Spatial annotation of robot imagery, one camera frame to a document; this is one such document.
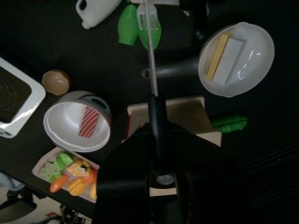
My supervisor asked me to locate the pink food tray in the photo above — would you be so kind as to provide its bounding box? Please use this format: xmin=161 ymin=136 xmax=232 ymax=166
xmin=32 ymin=145 xmax=100 ymax=204

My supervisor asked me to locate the star-shaped green toy slice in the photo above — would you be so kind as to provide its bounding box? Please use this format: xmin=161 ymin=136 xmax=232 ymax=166
xmin=40 ymin=162 xmax=63 ymax=183

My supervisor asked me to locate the white grey toy pot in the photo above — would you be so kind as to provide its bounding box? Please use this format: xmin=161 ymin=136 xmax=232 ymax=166
xmin=41 ymin=90 xmax=113 ymax=153

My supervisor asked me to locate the red striped bacon strip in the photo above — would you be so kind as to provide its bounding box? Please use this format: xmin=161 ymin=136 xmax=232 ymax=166
xmin=77 ymin=106 xmax=101 ymax=139

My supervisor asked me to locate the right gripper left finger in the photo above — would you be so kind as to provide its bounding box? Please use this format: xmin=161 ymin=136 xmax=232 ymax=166
xmin=92 ymin=123 xmax=153 ymax=224

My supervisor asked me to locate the white frying pan, dark handle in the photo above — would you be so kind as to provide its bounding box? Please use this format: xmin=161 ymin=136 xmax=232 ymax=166
xmin=140 ymin=21 xmax=276 ymax=99

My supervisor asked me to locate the white tray with grille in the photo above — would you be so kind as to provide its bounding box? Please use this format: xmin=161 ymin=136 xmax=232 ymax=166
xmin=0 ymin=56 xmax=47 ymax=139

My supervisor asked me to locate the smooth green toy vegetable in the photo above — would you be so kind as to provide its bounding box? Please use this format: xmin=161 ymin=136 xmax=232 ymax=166
xmin=53 ymin=151 xmax=76 ymax=172

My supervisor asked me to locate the green toy leaf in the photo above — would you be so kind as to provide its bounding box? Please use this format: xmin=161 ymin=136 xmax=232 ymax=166
xmin=116 ymin=3 xmax=140 ymax=46
xmin=137 ymin=3 xmax=163 ymax=51

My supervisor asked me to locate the orange toy slice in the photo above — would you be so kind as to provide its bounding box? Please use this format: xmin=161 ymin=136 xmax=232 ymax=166
xmin=80 ymin=167 xmax=99 ymax=186

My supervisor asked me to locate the white toy milk jug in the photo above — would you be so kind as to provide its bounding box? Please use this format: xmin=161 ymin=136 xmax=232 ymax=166
xmin=75 ymin=0 xmax=124 ymax=30

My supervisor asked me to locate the black office chair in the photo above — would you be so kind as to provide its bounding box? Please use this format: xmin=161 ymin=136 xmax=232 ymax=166
xmin=0 ymin=186 xmax=40 ymax=224

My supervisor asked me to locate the orange toy carrot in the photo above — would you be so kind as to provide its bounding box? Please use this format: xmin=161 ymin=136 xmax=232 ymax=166
xmin=49 ymin=174 xmax=71 ymax=194

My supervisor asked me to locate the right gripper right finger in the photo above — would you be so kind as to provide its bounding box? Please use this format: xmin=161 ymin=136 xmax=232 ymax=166
xmin=167 ymin=122 xmax=249 ymax=224

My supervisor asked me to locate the beige cutting board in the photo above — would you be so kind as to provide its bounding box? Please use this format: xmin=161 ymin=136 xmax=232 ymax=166
xmin=125 ymin=95 xmax=223 ymax=197

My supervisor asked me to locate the yellow white butter block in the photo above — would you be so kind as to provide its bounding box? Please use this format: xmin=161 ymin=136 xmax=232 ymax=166
xmin=204 ymin=33 xmax=248 ymax=87

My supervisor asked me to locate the yellow white toast piece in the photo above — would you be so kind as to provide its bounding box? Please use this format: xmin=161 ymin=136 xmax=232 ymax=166
xmin=65 ymin=158 xmax=92 ymax=178

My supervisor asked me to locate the yellow toy banana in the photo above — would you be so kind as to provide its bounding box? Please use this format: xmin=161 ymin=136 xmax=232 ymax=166
xmin=88 ymin=182 xmax=99 ymax=202

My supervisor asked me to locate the yellow orange toy piece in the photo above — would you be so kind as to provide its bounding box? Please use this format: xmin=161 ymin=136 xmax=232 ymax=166
xmin=67 ymin=178 xmax=88 ymax=197

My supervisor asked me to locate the brown egg shell half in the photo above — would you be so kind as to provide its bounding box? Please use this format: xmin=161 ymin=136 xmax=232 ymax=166
xmin=41 ymin=69 xmax=72 ymax=96

